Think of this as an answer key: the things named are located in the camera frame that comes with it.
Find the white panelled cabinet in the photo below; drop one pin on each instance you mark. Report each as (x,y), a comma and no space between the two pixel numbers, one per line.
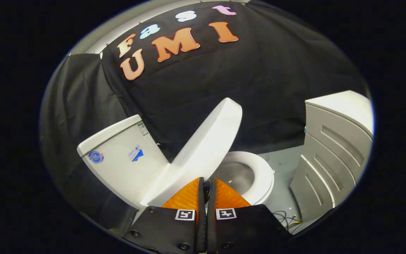
(330,158)

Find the white toilet lid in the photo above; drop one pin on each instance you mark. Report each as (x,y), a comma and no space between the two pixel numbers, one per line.
(206,141)

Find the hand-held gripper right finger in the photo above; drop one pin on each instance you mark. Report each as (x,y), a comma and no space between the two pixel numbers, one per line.
(211,218)

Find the white toilet seat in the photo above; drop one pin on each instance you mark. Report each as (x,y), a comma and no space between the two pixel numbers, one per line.
(264,176)

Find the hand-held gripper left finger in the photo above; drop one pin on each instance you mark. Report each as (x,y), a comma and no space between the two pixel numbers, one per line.
(201,218)

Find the white toilet body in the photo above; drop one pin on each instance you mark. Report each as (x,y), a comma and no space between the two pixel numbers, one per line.
(118,158)

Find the black backdrop cloth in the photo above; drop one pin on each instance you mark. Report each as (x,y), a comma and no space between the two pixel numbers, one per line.
(259,88)

